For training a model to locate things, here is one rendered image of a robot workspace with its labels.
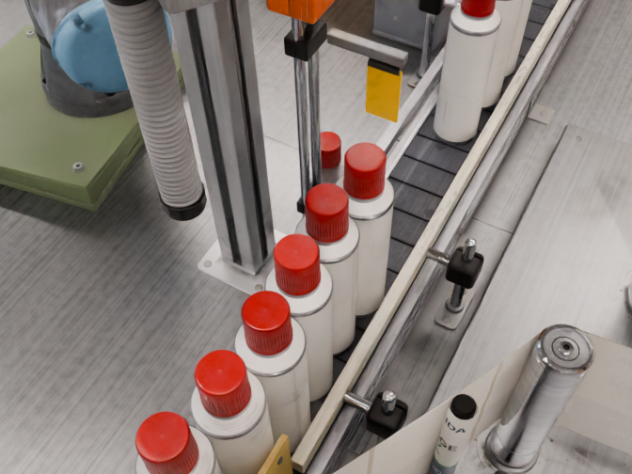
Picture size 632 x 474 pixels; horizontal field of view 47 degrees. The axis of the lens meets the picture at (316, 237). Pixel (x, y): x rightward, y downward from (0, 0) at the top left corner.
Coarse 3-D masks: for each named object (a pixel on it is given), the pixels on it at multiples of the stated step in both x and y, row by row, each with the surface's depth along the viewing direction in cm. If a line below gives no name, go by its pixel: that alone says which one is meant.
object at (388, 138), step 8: (440, 56) 82; (432, 64) 81; (440, 64) 81; (432, 72) 80; (440, 72) 82; (424, 80) 80; (432, 80) 80; (416, 88) 79; (424, 88) 79; (416, 96) 78; (424, 96) 80; (408, 104) 78; (416, 104) 78; (400, 112) 77; (408, 112) 77; (400, 120) 76; (408, 120) 77; (392, 128) 75; (400, 128) 76; (384, 136) 75; (392, 136) 75; (376, 144) 74; (384, 144) 74; (392, 144) 75
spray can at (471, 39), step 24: (480, 0) 70; (456, 24) 73; (480, 24) 72; (456, 48) 75; (480, 48) 74; (456, 72) 77; (480, 72) 77; (456, 96) 79; (480, 96) 80; (456, 120) 82; (456, 144) 85
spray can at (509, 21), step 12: (504, 0) 76; (516, 0) 76; (504, 12) 77; (516, 12) 78; (504, 24) 78; (516, 24) 80; (504, 36) 80; (504, 48) 81; (492, 60) 82; (504, 60) 83; (492, 72) 84; (504, 72) 85; (492, 84) 85; (492, 96) 87
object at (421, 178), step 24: (552, 0) 101; (528, 24) 98; (528, 48) 95; (432, 120) 88; (480, 120) 87; (504, 120) 92; (432, 144) 85; (408, 168) 83; (432, 168) 83; (456, 168) 83; (408, 192) 81; (432, 192) 81; (408, 216) 79; (432, 216) 79; (408, 240) 77; (360, 336) 70; (336, 360) 69; (312, 408) 66
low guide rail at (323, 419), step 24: (552, 24) 93; (528, 72) 88; (504, 96) 85; (480, 144) 80; (456, 192) 76; (432, 240) 73; (408, 264) 71; (408, 288) 71; (384, 312) 68; (360, 360) 65; (336, 384) 63; (336, 408) 62; (312, 432) 61; (312, 456) 61
